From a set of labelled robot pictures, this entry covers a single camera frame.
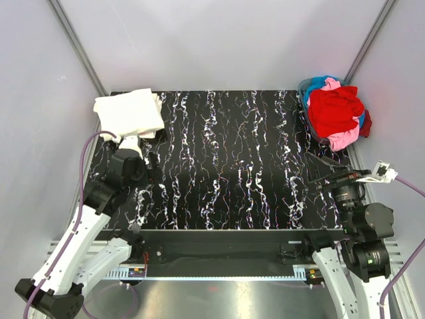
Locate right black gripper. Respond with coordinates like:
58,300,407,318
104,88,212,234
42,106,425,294
304,152,371,234

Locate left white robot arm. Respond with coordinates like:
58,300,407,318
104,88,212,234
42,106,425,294
15,149,159,318

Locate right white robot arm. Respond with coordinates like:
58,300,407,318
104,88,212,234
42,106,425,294
301,152,397,318

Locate folded white t-shirt stack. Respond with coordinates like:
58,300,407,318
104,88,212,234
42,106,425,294
93,88,165,141

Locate pink t-shirt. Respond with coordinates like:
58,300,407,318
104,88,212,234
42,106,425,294
321,77,360,152

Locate dark red t-shirt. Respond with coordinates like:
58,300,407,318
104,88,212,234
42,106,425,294
359,110,373,138

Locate blue t-shirt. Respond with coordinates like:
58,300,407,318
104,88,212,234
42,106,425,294
303,76,366,136

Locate grey laundry basket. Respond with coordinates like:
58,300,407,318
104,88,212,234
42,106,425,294
297,75,347,146

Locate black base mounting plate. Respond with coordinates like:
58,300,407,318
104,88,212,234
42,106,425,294
99,229,349,278

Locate right small circuit board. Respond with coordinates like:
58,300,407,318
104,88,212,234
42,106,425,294
307,268,323,280

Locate small circuit board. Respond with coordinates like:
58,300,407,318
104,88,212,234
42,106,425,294
307,268,323,280
128,268,145,277

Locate left small circuit board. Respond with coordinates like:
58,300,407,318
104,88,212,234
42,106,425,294
128,268,145,277

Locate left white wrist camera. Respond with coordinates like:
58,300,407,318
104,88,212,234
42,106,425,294
114,135,143,159

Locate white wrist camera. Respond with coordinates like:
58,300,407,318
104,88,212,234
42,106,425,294
114,135,143,159
357,161,398,183

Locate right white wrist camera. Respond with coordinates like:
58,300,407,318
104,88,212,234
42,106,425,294
357,161,398,183

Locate slotted grey cable duct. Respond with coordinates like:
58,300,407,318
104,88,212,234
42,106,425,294
104,263,306,281

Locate left aluminium frame post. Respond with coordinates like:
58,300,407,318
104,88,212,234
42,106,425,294
47,0,108,96

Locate aluminium frame post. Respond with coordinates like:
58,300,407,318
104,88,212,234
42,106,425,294
344,0,398,84
47,0,108,96

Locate right aluminium frame post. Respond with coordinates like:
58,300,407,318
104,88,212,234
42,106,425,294
344,0,398,84

